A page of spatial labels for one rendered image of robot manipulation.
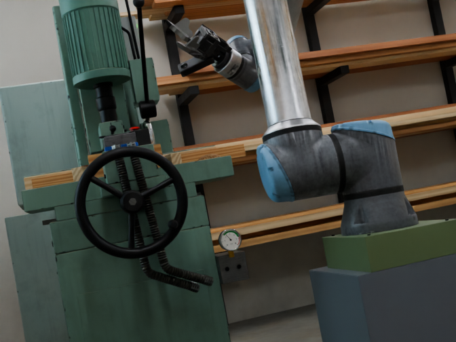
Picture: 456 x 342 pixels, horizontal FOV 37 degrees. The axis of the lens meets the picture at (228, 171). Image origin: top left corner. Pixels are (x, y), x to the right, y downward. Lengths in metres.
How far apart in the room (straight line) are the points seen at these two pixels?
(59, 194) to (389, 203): 0.89
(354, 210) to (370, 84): 3.35
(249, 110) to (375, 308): 3.17
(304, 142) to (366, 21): 3.51
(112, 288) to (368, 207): 0.75
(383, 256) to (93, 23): 1.10
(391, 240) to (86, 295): 0.85
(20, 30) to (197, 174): 2.75
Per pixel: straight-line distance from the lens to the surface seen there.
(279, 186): 1.61
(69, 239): 1.93
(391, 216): 1.65
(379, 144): 1.67
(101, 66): 2.08
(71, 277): 1.94
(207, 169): 1.97
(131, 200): 1.74
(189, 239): 1.96
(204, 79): 4.10
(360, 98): 4.93
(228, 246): 1.91
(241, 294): 4.53
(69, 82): 2.33
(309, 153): 1.63
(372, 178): 1.66
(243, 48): 2.30
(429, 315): 1.64
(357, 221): 1.67
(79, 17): 2.12
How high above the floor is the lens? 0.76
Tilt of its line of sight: 3 degrees up
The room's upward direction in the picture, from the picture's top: 11 degrees counter-clockwise
